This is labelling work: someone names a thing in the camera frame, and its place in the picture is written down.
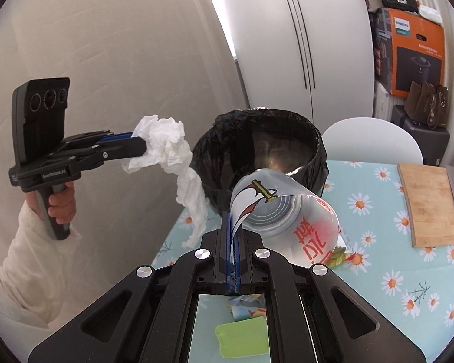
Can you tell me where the large white tissue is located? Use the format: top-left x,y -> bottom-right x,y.
122,115 -> 207,248

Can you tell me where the clear plastic red-print cup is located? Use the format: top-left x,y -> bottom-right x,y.
229,169 -> 346,268

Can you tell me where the colourful foil snack wrapper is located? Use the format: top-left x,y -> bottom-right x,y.
229,247 -> 351,321

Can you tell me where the left forearm cream sleeve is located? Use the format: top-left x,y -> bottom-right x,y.
0,204 -> 82,329

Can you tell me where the black lined glass trash bowl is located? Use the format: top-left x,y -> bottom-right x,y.
191,108 -> 329,214

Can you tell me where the person's left hand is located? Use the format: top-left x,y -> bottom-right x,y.
24,182 -> 77,224

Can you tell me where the wooden cutting board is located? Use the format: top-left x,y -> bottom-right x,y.
397,163 -> 454,248

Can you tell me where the white chair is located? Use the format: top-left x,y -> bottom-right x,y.
322,117 -> 423,165

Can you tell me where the white cabinet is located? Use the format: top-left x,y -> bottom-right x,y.
212,0 -> 374,130

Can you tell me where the black stool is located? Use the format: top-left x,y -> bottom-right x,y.
390,105 -> 450,166

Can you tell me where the brown leather handbag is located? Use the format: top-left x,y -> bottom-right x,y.
404,82 -> 450,129

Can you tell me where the orange Philips appliance box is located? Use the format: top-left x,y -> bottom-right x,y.
373,8 -> 445,98

